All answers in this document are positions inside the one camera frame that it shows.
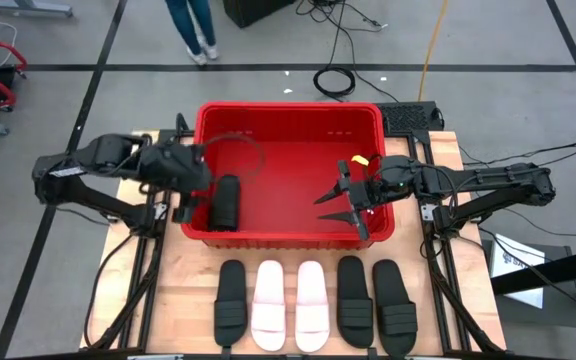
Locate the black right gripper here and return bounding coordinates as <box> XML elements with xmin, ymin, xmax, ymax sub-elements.
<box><xmin>313</xmin><ymin>159</ymin><xmax>388</xmax><ymax>241</ymax></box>

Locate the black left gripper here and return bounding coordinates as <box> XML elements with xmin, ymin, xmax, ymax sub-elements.
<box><xmin>152</xmin><ymin>143</ymin><xmax>213</xmax><ymax>225</ymax></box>

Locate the black slide sandal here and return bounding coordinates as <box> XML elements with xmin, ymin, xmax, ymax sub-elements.
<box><xmin>371</xmin><ymin>258</ymin><xmax>419</xmax><ymax>359</ymax></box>
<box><xmin>207</xmin><ymin>174</ymin><xmax>243</xmax><ymax>234</ymax></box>
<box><xmin>213</xmin><ymin>259</ymin><xmax>248</xmax><ymax>348</ymax></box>
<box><xmin>336</xmin><ymin>255</ymin><xmax>375</xmax><ymax>350</ymax></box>

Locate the pale pink slide sandal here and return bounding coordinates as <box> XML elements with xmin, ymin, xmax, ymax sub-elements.
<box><xmin>250</xmin><ymin>259</ymin><xmax>287</xmax><ymax>353</ymax></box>
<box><xmin>295</xmin><ymin>260</ymin><xmax>331</xmax><ymax>354</ymax></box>

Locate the red plastic bin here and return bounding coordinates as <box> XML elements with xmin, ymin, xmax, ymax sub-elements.
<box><xmin>181</xmin><ymin>101</ymin><xmax>397</xmax><ymax>250</ymax></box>

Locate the white printed paper sheet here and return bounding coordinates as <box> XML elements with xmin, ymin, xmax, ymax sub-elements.
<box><xmin>487</xmin><ymin>233</ymin><xmax>547</xmax><ymax>309</ymax></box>

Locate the person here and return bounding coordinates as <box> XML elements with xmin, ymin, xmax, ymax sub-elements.
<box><xmin>165</xmin><ymin>0</ymin><xmax>219</xmax><ymax>67</ymax></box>

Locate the large black box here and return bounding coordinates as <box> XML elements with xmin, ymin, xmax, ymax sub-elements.
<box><xmin>222</xmin><ymin>0</ymin><xmax>297</xmax><ymax>29</ymax></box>

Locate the black stand beam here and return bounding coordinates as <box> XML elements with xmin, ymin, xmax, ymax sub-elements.
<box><xmin>490</xmin><ymin>244</ymin><xmax>576</xmax><ymax>309</ymax></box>

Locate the grey platform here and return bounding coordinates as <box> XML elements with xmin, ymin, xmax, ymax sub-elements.
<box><xmin>485</xmin><ymin>238</ymin><xmax>576</xmax><ymax>331</ymax></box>

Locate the grey metal foot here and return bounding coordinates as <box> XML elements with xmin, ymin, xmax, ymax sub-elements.
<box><xmin>0</xmin><ymin>0</ymin><xmax>74</xmax><ymax>19</ymax></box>

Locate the coiled black cable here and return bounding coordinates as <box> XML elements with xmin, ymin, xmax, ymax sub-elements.
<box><xmin>312</xmin><ymin>67</ymin><xmax>357</xmax><ymax>99</ymax></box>

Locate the black frame rail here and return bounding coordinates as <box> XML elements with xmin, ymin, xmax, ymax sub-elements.
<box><xmin>12</xmin><ymin>344</ymin><xmax>519</xmax><ymax>360</ymax></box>

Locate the long black arm cable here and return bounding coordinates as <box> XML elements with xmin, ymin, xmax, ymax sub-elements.
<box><xmin>83</xmin><ymin>232</ymin><xmax>139</xmax><ymax>350</ymax></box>

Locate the yellow floor cable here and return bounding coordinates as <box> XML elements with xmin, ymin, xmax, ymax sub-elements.
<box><xmin>417</xmin><ymin>0</ymin><xmax>450</xmax><ymax>103</ymax></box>

